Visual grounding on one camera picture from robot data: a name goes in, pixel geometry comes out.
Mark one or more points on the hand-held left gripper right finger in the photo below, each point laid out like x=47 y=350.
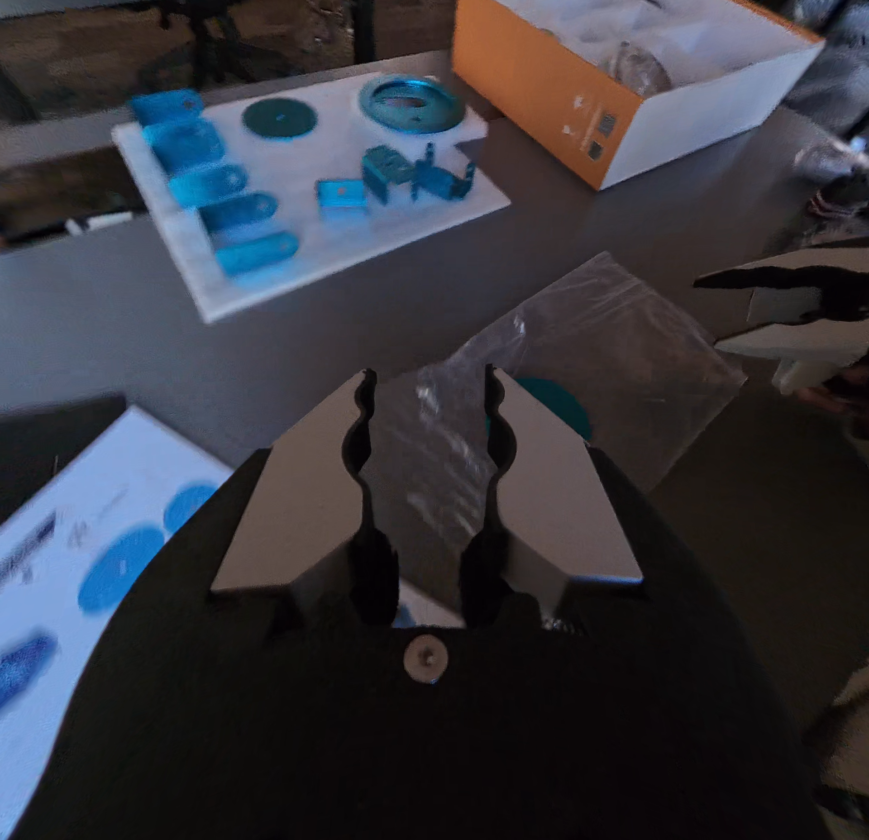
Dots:
x=557 y=514

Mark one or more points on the grey desk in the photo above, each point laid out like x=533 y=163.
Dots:
x=611 y=229

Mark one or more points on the plain blue round plate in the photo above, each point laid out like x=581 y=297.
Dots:
x=278 y=117

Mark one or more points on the white foam sheet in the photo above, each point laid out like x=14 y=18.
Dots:
x=305 y=256

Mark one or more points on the clear plastic bag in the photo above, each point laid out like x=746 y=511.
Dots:
x=631 y=351

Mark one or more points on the orange and white box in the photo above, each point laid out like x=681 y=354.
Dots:
x=529 y=86

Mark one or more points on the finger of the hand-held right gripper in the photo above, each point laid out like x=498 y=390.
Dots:
x=801 y=341
x=815 y=257

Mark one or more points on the bagged servos and parts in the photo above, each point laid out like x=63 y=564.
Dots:
x=835 y=175

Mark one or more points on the clear bagged part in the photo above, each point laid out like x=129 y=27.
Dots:
x=635 y=69

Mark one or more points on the small dark blue bracket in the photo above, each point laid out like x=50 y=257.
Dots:
x=387 y=171
x=441 y=181

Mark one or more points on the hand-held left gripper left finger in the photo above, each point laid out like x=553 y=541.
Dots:
x=299 y=514

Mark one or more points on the assembly guide booklet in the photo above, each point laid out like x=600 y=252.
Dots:
x=81 y=514

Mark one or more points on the small light blue bracket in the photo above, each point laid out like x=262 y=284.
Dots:
x=343 y=196

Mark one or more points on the person's right hand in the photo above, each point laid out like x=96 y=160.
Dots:
x=848 y=399

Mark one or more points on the blue perforated round metal plate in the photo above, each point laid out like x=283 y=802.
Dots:
x=560 y=405

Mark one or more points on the black flat base plate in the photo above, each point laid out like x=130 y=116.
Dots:
x=47 y=446

